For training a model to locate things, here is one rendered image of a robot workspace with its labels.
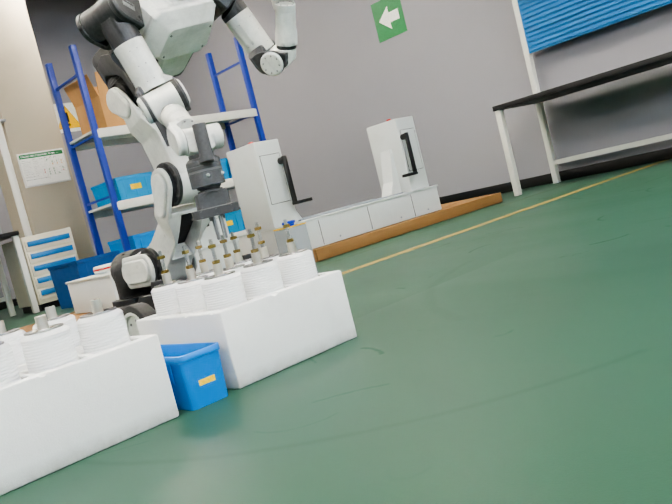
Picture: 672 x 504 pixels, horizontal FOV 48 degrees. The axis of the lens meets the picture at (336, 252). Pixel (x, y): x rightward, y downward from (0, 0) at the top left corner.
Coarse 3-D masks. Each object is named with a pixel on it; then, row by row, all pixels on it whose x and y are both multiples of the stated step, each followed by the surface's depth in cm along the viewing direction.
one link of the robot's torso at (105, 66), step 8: (96, 56) 252; (104, 56) 246; (96, 64) 253; (104, 64) 247; (112, 64) 244; (104, 72) 248; (112, 72) 245; (120, 72) 241; (104, 80) 251; (112, 80) 248; (128, 80) 239
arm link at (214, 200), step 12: (216, 168) 190; (192, 180) 190; (204, 180) 189; (216, 180) 190; (204, 192) 190; (216, 192) 191; (228, 192) 193; (204, 204) 190; (216, 204) 191; (228, 204) 192; (192, 216) 192; (204, 216) 190
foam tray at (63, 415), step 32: (128, 352) 152; (160, 352) 157; (32, 384) 138; (64, 384) 142; (96, 384) 147; (128, 384) 151; (160, 384) 156; (0, 416) 134; (32, 416) 138; (64, 416) 142; (96, 416) 146; (128, 416) 150; (160, 416) 155; (0, 448) 133; (32, 448) 137; (64, 448) 141; (96, 448) 145; (0, 480) 133; (32, 480) 137
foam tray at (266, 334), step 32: (288, 288) 182; (320, 288) 189; (160, 320) 187; (192, 320) 177; (224, 320) 168; (256, 320) 174; (288, 320) 181; (320, 320) 188; (352, 320) 195; (224, 352) 170; (256, 352) 173; (288, 352) 180; (320, 352) 186
